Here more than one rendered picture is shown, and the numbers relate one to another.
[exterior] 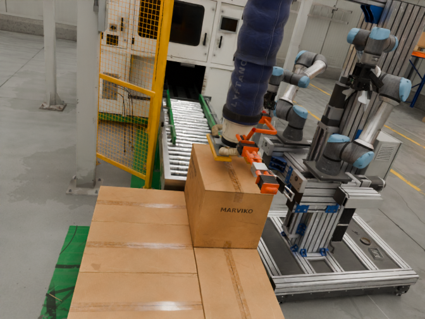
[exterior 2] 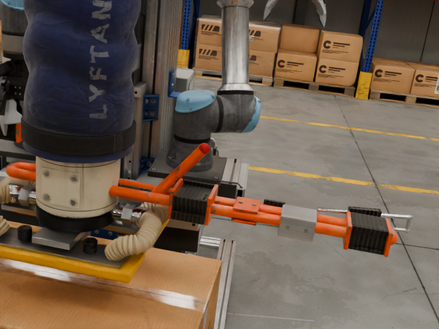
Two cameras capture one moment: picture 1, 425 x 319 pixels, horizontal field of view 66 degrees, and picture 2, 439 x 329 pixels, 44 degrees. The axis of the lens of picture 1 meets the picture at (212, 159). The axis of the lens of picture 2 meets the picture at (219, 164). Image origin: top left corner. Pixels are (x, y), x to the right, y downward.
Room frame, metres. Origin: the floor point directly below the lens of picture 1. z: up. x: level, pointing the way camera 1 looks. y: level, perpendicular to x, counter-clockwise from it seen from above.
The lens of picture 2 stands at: (1.17, 0.76, 1.64)
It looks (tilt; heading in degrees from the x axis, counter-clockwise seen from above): 20 degrees down; 293
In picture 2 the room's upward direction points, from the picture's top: 7 degrees clockwise
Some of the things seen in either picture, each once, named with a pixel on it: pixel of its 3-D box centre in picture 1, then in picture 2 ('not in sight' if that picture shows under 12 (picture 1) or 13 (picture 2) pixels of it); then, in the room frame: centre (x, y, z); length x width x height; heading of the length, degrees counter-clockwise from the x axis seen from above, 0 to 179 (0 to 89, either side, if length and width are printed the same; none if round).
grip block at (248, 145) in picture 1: (248, 149); (193, 201); (1.61, -0.17, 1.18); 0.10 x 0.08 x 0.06; 105
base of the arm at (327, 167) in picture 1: (329, 162); (191, 148); (1.89, -0.72, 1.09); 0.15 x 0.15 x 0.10
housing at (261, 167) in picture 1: (258, 169); (297, 222); (1.40, -0.23, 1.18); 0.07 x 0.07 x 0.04; 15
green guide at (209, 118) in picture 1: (211, 116); not in sight; (3.74, 0.11, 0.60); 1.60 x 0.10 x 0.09; 15
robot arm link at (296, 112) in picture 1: (297, 116); not in sight; (2.36, -0.55, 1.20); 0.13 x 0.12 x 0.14; 59
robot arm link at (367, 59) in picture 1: (370, 59); not in sight; (1.58, -0.60, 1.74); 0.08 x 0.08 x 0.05
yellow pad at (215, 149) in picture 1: (218, 144); (57, 245); (1.82, -0.02, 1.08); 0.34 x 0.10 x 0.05; 15
